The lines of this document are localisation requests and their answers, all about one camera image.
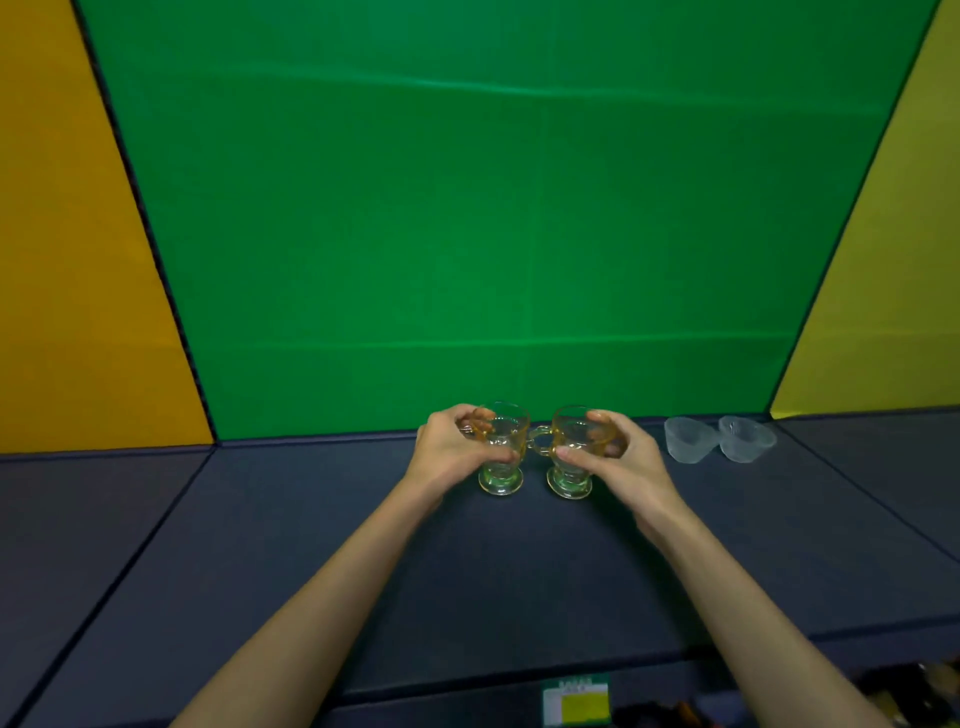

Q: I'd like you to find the person's right hand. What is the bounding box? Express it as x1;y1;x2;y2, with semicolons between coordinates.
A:
554;408;695;553

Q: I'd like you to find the person's left hand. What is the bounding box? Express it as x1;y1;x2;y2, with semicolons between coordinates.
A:
403;403;519;511

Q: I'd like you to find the ribbed small glass bowl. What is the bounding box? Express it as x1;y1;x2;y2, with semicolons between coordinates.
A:
717;415;778;464
663;416;721;465

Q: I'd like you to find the amber footed mug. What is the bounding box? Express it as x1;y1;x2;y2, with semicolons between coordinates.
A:
461;401;532;498
528;404;628;502

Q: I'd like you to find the person's left forearm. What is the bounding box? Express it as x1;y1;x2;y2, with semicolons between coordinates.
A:
170;476;444;728

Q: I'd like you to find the person's right forearm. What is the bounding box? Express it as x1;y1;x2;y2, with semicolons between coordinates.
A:
637;509;894;728

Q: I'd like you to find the green back panel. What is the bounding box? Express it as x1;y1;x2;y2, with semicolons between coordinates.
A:
71;0;943;444

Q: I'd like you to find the green yellow price label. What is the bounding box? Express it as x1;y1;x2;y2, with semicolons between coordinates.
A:
541;673;613;728

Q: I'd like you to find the group of red-capped bottles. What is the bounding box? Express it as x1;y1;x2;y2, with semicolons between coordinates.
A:
613;697;710;728

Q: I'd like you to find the pale yellow back panel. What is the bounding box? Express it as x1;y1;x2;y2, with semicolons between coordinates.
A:
768;0;960;421

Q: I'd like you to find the group of dark jugs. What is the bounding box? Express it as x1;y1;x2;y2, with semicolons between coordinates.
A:
854;658;960;728

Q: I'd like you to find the orange back panel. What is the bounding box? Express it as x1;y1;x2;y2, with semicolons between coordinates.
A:
0;0;217;457

